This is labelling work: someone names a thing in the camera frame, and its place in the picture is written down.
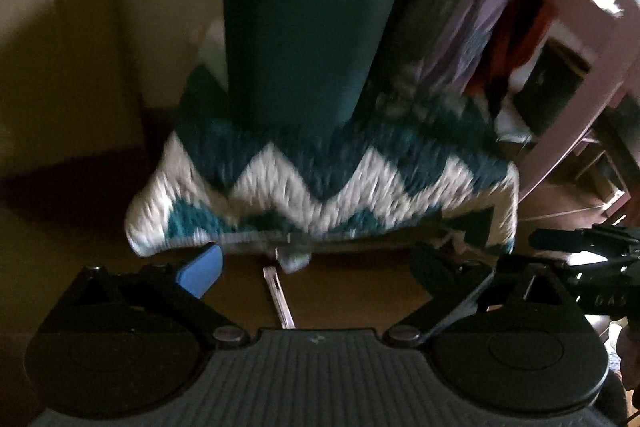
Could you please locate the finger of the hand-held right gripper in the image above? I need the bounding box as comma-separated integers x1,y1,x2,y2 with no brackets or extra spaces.
530,226,640,259
562,264,640,292

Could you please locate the purple grey backpack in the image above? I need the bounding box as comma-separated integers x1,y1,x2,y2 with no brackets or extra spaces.
385,0,523,96

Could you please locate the green white zigzag quilted blanket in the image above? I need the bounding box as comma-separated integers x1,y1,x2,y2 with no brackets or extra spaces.
124,62,521,259

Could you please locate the person's right hand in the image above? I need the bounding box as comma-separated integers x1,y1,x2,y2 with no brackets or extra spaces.
615,317,640,392

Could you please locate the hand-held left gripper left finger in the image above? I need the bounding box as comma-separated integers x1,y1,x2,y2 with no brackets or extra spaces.
59,243,261,350

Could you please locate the white paper sheet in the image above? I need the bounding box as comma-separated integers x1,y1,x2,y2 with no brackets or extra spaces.
192,19,232,84

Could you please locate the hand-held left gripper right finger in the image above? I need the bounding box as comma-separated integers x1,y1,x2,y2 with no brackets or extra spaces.
381,244,582,351

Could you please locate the metal stool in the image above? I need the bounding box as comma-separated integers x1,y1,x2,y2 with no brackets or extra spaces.
220,227,466,331

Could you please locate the dark green trash bin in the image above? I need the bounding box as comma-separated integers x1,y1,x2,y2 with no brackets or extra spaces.
220,0,418,144

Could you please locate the crumpled grey wrapper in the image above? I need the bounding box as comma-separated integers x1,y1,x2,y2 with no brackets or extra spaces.
277,252,312,274

